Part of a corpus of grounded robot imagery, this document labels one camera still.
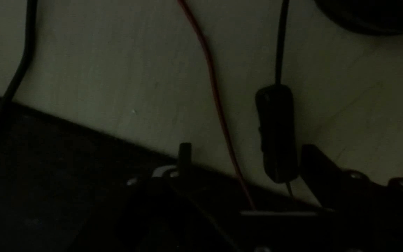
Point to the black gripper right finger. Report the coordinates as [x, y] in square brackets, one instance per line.
[327, 182]

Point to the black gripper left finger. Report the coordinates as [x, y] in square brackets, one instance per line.
[185, 158]

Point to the black desk mat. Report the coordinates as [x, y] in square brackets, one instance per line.
[47, 186]

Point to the black gooseneck desk lamp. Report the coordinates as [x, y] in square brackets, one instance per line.
[373, 14]

